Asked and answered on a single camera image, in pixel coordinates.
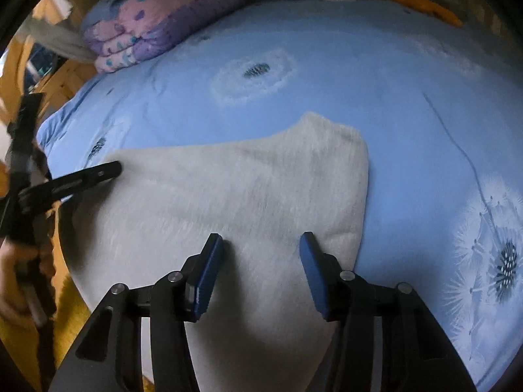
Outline wooden chair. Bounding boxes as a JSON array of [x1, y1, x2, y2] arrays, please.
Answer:
[[1, 0, 97, 126]]

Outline light grey pants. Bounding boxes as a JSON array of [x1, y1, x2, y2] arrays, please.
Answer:
[[59, 112, 369, 391]]

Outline person's left hand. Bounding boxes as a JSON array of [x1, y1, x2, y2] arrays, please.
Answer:
[[0, 238, 39, 329]]

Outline yellow garment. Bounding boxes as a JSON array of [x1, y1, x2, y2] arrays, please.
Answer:
[[0, 36, 156, 392]]

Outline purple pink folded quilt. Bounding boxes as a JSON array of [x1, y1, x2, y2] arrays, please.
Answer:
[[81, 0, 246, 73]]

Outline blue dandelion bed sheet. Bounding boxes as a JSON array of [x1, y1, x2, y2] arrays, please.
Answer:
[[37, 0, 522, 391]]

